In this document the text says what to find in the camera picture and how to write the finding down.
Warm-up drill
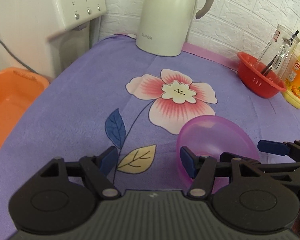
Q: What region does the white water dispenser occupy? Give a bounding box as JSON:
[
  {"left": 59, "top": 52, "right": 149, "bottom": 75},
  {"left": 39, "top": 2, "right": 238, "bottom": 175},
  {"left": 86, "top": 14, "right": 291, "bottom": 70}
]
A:
[{"left": 0, "top": 0, "right": 106, "bottom": 80}]

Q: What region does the orange plastic basin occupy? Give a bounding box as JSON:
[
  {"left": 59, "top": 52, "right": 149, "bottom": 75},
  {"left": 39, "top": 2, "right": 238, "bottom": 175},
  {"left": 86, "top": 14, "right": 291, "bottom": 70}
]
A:
[{"left": 0, "top": 67, "right": 49, "bottom": 148}]

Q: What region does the red plastic basket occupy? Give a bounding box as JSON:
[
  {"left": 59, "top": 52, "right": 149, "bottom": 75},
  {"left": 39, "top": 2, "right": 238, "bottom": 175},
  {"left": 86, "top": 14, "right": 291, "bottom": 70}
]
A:
[{"left": 237, "top": 51, "right": 286, "bottom": 99}]

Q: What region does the black stirring stick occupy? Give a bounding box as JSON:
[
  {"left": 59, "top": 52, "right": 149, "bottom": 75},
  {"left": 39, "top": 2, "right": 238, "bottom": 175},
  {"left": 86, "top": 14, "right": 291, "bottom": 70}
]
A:
[{"left": 261, "top": 30, "right": 299, "bottom": 76}]

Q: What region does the glass pitcher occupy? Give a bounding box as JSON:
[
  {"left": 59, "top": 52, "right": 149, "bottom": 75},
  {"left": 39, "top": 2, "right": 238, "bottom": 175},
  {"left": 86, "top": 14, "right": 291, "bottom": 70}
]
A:
[{"left": 254, "top": 24, "right": 300, "bottom": 81}]

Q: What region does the purple plastic bowl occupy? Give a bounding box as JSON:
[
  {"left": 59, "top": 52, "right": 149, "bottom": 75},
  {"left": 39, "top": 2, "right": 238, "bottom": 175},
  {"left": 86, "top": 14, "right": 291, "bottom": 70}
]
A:
[{"left": 175, "top": 115, "right": 260, "bottom": 193}]

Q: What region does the purple floral tablecloth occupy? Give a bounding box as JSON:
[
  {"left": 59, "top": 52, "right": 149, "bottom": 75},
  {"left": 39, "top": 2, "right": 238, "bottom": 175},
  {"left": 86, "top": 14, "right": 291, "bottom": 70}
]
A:
[{"left": 0, "top": 35, "right": 300, "bottom": 239}]

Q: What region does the yellow detergent bottle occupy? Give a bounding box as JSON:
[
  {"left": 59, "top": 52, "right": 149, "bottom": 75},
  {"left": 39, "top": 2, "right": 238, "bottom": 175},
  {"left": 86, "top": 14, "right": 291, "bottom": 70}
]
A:
[{"left": 282, "top": 55, "right": 300, "bottom": 109}]

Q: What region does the white thermos jug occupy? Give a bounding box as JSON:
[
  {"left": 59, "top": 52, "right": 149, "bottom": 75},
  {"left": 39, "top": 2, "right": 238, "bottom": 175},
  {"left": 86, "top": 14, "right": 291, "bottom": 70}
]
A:
[{"left": 136, "top": 0, "right": 214, "bottom": 57}]

